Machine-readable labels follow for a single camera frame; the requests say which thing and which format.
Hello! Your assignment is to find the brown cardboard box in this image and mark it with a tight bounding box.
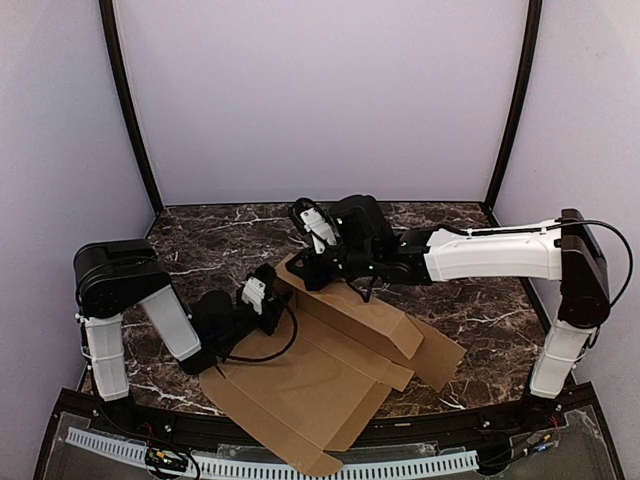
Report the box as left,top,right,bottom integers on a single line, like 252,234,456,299
199,263,465,477

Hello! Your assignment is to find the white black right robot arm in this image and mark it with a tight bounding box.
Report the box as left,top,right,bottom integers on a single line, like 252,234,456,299
286,194,621,400

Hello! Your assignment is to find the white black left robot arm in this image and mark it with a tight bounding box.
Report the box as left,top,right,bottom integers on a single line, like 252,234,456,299
72,239,292,402

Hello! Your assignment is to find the small green circuit board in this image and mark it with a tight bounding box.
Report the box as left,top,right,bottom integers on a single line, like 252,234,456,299
144,447,189,472

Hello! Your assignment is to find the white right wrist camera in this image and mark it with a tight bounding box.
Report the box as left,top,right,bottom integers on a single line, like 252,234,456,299
289,197,338,255

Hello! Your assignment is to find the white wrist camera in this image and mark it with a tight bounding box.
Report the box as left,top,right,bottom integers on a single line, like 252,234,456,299
289,197,338,255
240,263,277,315

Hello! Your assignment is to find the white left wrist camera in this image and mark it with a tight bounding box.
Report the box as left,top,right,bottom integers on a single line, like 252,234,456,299
240,263,277,315

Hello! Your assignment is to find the grey slotted cable duct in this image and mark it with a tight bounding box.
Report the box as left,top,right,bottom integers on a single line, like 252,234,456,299
65,427,479,479

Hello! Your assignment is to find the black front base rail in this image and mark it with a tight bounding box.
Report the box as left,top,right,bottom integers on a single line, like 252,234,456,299
54,381,601,462

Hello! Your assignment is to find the black right frame post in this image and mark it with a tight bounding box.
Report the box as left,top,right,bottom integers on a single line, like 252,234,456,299
483,0,543,213

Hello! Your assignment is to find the black frame post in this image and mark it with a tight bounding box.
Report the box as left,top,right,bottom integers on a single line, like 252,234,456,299
98,0,165,217
483,0,543,213

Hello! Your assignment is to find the black left frame post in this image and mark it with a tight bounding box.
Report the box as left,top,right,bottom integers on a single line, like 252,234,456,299
98,0,165,217

